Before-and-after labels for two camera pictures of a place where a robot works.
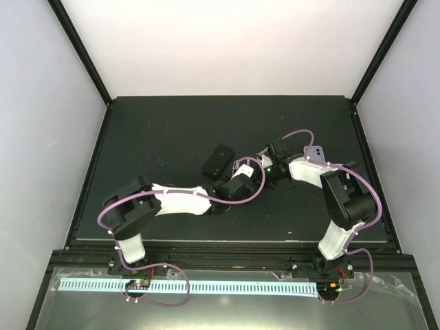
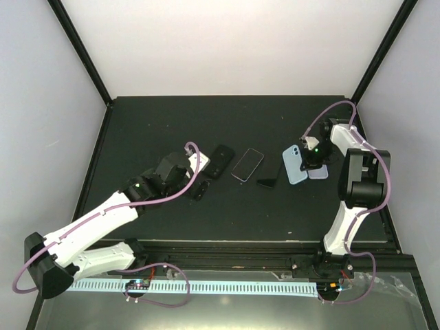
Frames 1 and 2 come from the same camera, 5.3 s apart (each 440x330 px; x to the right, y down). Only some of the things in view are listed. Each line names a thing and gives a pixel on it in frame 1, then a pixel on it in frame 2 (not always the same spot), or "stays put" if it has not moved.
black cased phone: [218, 161] stays put
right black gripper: [271, 185] → [309, 163]
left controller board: [137, 284] stays put
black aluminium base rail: [368, 254] stays put
